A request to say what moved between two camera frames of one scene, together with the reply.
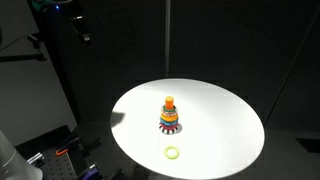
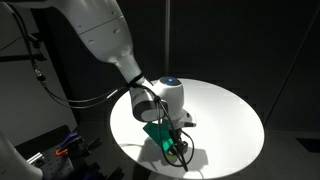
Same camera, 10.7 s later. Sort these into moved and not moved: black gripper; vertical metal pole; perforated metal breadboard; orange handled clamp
Moved: black gripper
Not moved: orange handled clamp; vertical metal pole; perforated metal breadboard
